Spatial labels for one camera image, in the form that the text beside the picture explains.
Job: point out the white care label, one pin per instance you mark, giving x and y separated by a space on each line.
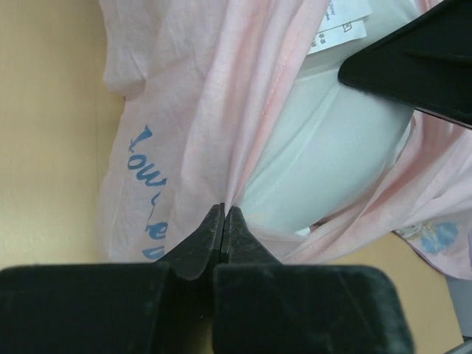
343 22

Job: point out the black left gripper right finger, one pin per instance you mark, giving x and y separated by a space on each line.
263 306

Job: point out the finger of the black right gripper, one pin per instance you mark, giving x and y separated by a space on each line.
425 64

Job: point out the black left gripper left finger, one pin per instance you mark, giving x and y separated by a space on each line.
159 307

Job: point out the pink printed pillowcase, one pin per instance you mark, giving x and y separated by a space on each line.
204 83

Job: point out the white pillow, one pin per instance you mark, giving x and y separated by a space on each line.
331 143

